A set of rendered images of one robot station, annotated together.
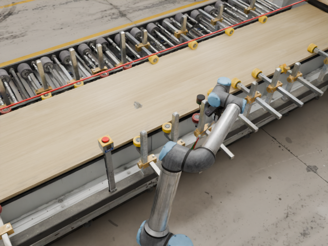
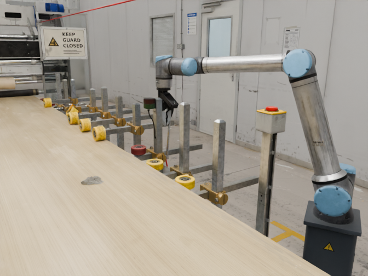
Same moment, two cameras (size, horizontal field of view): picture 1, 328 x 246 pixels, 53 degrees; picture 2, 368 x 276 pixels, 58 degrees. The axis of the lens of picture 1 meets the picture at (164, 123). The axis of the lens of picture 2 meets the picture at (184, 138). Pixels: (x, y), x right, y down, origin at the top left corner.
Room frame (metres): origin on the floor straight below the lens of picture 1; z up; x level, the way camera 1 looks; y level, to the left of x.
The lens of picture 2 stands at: (1.53, 1.44, 1.42)
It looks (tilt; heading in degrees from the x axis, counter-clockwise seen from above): 15 degrees down; 272
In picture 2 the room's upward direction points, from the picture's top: 1 degrees clockwise
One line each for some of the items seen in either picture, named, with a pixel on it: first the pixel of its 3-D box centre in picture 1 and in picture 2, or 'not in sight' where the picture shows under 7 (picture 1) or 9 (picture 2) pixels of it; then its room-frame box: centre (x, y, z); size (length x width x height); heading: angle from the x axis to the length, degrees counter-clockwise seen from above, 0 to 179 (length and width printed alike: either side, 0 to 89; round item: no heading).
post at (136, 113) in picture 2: not in sight; (137, 142); (1.86, -0.48, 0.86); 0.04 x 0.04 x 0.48; 36
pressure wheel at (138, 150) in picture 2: (196, 121); (138, 156); (1.81, -0.25, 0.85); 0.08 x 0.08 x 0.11
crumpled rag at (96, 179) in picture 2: (137, 104); (92, 178); (1.92, 0.21, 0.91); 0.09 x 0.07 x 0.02; 22
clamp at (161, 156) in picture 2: (202, 130); (155, 155); (1.73, -0.30, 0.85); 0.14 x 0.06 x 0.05; 126
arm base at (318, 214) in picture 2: not in sight; (333, 206); (0.81, -0.13, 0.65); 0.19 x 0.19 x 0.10
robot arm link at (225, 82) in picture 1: (223, 87); (164, 67); (1.68, -0.38, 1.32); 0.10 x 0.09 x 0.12; 153
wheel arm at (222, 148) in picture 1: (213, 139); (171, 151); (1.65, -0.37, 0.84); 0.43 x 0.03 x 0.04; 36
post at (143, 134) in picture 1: (144, 155); (217, 176); (1.42, 0.13, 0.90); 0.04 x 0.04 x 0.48; 36
